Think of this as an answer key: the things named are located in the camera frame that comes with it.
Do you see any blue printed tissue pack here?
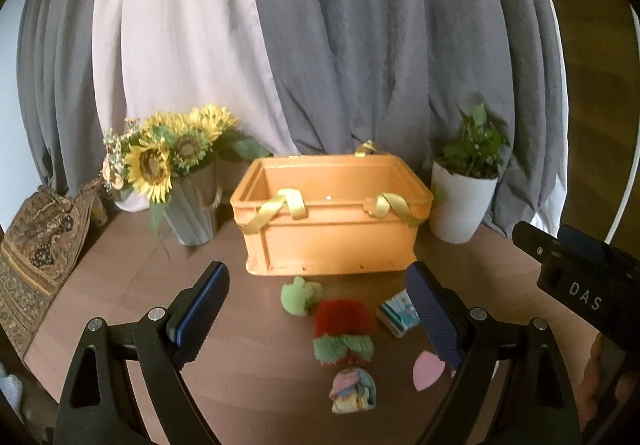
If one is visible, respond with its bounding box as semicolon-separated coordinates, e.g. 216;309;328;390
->
376;290;421;338

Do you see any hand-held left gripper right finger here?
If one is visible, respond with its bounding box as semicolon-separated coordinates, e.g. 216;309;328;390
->
405;261;583;445

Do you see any white cloth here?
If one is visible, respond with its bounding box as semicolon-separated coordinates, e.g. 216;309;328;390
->
0;371;25;422

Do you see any green plant in white pot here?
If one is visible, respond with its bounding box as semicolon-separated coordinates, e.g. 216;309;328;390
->
429;104;512;246

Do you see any brown patterned cushion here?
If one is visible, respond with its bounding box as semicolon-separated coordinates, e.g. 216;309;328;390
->
0;177;106;358

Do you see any pastel multicoloured soft toy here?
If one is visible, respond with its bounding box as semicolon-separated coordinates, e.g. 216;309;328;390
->
328;367;378;415

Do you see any small dried flower bunch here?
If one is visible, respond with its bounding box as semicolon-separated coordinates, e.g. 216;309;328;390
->
101;117;143;193

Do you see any artificial sunflower bouquet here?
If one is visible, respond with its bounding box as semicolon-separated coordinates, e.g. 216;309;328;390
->
122;104;273;231

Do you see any orange plastic crate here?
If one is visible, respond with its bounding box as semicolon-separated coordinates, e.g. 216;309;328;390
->
230;152;434;277

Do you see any white curtain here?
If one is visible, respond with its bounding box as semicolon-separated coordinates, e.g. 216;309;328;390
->
91;0;303;214

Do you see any red and green plush toy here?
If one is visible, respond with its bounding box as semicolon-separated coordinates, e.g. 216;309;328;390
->
311;299;376;368

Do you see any grey curtain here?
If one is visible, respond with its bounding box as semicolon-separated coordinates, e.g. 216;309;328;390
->
16;0;128;198
242;0;570;238

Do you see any green frog-shaped sponge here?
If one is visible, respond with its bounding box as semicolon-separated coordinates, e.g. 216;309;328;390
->
280;276;323;318

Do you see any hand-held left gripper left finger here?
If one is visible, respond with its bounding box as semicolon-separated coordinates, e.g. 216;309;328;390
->
54;261;231;445

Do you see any person's right hand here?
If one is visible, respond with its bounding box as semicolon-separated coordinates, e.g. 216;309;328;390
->
579;332;605;432

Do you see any pink heart-shaped sponge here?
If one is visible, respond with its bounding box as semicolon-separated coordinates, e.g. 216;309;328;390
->
413;350;446;393

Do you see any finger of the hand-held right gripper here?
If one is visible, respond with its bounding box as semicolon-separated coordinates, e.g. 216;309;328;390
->
512;220;610;272

